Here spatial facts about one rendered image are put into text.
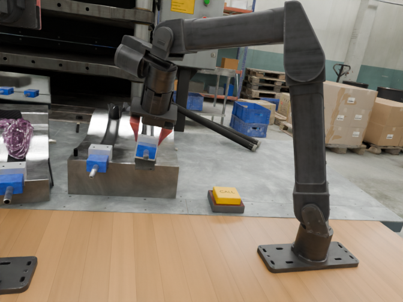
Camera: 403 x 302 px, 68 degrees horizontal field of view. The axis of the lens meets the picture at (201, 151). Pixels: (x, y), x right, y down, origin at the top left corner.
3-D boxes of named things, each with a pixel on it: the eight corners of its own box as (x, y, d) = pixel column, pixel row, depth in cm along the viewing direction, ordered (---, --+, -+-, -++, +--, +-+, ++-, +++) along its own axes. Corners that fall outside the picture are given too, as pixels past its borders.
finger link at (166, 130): (139, 132, 74) (145, 100, 68) (167, 137, 76) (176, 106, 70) (136, 149, 69) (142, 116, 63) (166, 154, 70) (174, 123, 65)
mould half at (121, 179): (176, 199, 76) (181, 149, 71) (68, 194, 71) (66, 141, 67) (167, 139, 122) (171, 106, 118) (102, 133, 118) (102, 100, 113)
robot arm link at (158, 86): (134, 85, 62) (139, 54, 58) (150, 78, 66) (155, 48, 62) (162, 100, 60) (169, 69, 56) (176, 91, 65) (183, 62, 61)
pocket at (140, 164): (155, 178, 73) (156, 165, 72) (132, 177, 72) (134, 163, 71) (155, 171, 77) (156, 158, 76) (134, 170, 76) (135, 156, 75)
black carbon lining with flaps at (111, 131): (154, 163, 78) (156, 129, 75) (90, 159, 75) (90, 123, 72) (154, 127, 110) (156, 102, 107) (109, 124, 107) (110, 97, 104)
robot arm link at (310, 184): (294, 225, 56) (283, 45, 48) (297, 210, 62) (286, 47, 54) (330, 227, 54) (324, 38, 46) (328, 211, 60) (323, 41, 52)
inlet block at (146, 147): (155, 171, 62) (160, 147, 62) (131, 168, 61) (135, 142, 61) (154, 157, 75) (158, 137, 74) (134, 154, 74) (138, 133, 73)
